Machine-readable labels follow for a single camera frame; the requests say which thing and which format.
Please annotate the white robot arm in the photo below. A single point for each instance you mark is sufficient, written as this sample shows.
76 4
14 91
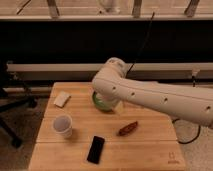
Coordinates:
193 104

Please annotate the green bowl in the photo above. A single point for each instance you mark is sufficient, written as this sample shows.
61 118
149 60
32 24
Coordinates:
99 104

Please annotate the white sponge block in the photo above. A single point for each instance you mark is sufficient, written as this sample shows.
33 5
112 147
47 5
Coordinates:
61 99

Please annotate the black phone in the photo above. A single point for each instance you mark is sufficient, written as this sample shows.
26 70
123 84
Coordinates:
96 149

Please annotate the black office chair base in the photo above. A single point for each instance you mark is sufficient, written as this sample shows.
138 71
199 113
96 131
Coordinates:
5 78

